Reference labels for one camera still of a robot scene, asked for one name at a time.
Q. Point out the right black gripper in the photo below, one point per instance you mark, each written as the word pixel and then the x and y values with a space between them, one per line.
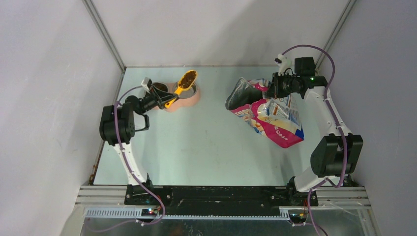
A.
pixel 274 91

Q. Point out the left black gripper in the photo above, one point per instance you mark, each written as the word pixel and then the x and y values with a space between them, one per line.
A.
pixel 162 97

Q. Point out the pink double pet bowl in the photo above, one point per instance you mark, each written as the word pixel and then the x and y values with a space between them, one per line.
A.
pixel 187 98

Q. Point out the yellow plastic scoop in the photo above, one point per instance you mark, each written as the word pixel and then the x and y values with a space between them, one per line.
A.
pixel 178 92

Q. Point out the colourful cat food bag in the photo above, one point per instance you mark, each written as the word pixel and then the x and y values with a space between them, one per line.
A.
pixel 275 118

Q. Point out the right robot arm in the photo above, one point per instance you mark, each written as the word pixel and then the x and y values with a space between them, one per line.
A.
pixel 338 151

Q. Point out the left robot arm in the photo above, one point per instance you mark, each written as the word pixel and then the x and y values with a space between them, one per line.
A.
pixel 121 121

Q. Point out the brown pet food kibble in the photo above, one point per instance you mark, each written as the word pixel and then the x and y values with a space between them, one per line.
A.
pixel 187 79

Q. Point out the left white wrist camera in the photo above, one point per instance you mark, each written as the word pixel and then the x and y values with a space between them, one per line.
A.
pixel 146 84

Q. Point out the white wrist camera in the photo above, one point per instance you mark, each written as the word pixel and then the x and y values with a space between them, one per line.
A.
pixel 284 63
pixel 146 84

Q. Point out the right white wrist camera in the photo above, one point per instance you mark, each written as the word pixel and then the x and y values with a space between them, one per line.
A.
pixel 284 63

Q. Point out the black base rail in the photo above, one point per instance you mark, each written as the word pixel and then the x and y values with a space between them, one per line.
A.
pixel 221 200

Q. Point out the right aluminium frame post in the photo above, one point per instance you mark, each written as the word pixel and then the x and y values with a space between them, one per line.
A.
pixel 339 24

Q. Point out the aluminium frame post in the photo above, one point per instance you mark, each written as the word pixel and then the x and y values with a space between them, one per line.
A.
pixel 100 25
pixel 339 24

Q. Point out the left aluminium frame post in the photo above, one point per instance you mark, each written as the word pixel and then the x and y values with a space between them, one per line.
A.
pixel 100 25

